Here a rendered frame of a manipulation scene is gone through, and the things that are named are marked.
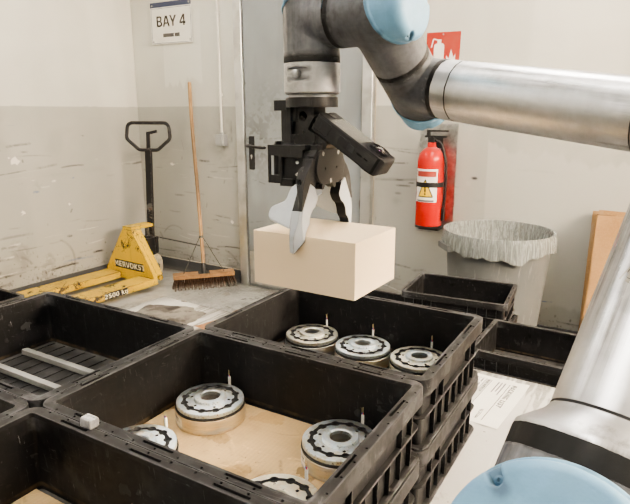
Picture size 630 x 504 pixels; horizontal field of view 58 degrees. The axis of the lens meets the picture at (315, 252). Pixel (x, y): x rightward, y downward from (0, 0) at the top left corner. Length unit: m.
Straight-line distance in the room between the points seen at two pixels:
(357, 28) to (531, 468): 0.54
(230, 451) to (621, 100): 0.63
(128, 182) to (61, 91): 0.88
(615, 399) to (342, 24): 0.52
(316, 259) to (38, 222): 3.83
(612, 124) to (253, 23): 3.64
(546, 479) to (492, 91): 0.49
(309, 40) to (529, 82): 0.27
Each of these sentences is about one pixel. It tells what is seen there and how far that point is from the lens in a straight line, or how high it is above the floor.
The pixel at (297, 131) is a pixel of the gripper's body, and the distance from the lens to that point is 0.79.
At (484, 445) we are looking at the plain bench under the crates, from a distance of 1.12.
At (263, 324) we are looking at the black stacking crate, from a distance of 1.11.
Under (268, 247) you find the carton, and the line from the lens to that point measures 0.78.
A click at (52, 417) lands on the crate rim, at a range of 0.77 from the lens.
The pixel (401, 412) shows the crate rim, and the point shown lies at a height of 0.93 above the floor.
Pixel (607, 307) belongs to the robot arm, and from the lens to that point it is 0.38.
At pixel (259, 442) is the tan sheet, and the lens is 0.85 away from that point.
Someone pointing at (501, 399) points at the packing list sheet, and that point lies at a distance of 1.28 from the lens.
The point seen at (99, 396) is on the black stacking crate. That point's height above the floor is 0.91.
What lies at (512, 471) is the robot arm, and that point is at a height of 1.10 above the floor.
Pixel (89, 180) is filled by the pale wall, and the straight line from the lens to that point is 4.69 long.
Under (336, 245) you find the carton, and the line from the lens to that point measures 0.72.
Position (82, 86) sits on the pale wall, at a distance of 4.68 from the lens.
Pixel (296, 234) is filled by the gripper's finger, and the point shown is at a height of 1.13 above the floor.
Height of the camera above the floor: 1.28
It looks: 14 degrees down
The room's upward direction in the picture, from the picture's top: straight up
